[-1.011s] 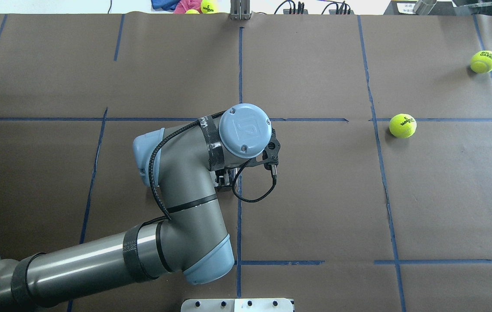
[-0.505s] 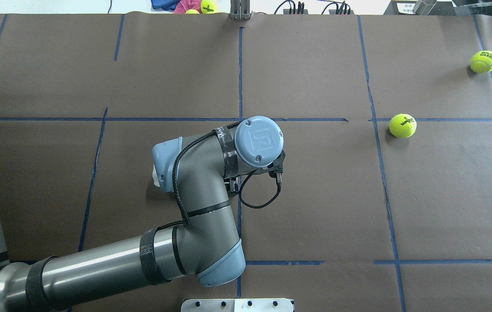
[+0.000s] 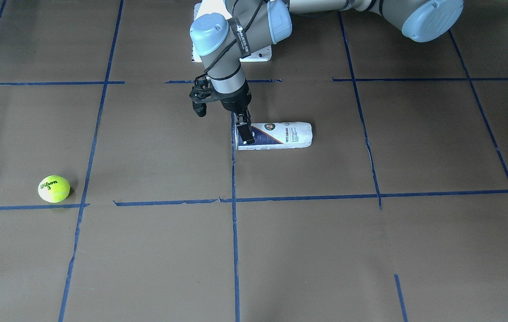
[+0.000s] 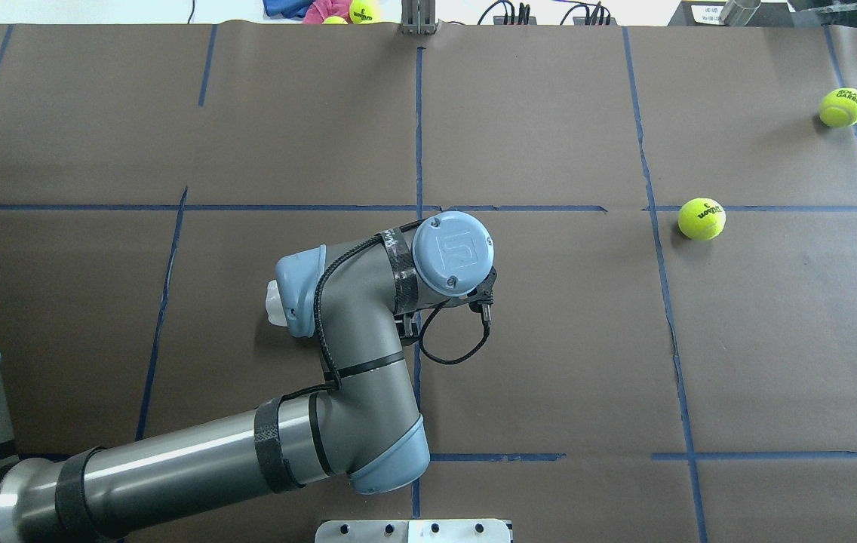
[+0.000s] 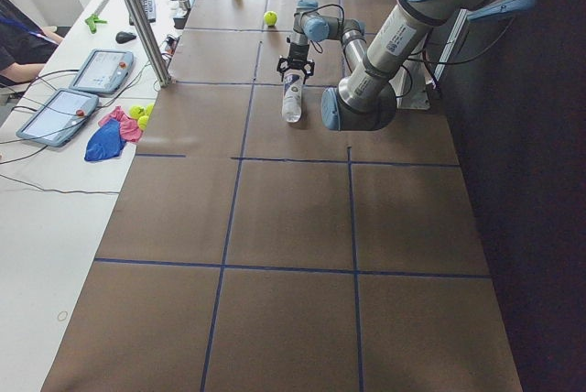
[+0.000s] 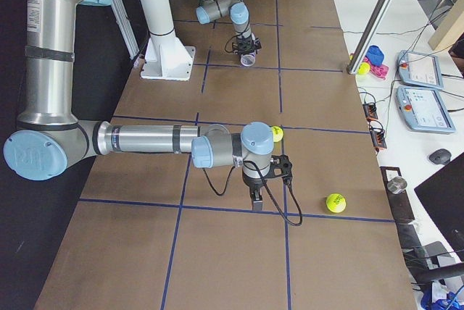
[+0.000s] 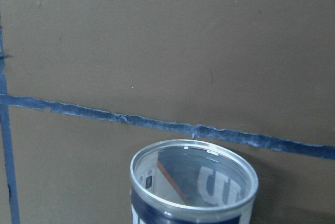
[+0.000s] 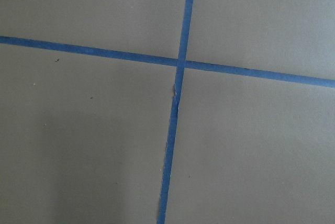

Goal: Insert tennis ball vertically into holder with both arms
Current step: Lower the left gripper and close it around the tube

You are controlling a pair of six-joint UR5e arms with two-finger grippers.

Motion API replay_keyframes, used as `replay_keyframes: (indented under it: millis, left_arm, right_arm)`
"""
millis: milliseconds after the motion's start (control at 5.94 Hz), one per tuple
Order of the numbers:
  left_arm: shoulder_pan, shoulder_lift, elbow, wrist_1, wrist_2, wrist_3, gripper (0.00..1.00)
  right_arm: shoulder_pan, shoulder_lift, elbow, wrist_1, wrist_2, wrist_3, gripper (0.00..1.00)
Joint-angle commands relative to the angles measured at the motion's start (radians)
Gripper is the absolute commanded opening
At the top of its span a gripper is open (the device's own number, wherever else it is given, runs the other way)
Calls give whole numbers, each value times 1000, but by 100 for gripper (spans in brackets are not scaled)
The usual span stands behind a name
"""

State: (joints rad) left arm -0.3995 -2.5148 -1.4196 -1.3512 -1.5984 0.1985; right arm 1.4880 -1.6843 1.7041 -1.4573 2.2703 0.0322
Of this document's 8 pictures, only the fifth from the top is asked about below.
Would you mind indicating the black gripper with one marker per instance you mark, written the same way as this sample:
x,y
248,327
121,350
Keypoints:
x,y
298,51

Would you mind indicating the clear plastic ball tube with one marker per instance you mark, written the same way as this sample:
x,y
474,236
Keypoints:
x,y
291,110

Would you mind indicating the yellow tennis ball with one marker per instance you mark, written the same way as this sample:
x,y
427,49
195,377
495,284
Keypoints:
x,y
136,111
270,18

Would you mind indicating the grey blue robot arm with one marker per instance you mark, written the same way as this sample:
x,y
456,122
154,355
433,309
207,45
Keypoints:
x,y
365,100

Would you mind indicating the yellow tennis ball on cloth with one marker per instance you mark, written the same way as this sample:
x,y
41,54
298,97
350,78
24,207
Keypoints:
x,y
136,111

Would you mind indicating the small metal cup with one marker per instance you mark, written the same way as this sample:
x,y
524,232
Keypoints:
x,y
185,4

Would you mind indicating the black computer mouse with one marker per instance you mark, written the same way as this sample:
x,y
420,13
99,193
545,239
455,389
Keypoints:
x,y
123,37

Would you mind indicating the pink cloth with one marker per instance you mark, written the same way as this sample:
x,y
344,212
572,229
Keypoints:
x,y
128,127

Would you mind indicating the teach pendant tablet far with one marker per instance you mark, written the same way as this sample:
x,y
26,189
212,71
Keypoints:
x,y
103,72

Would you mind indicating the teach pendant tablet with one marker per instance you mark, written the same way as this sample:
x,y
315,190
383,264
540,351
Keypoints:
x,y
59,119
103,72

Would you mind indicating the blue cloth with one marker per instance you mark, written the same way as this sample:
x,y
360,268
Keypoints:
x,y
105,143

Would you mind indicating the green plastic clamp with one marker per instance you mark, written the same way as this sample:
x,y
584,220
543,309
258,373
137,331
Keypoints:
x,y
93,21

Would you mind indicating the teach pendant tablet near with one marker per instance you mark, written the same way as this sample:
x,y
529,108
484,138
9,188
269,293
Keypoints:
x,y
59,119

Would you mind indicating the seated person in black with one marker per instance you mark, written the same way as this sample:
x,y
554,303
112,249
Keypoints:
x,y
25,46

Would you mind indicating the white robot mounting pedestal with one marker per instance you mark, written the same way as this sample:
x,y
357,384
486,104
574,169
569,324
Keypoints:
x,y
410,87

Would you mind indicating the aluminium frame post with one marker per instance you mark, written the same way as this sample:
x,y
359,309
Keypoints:
x,y
149,42

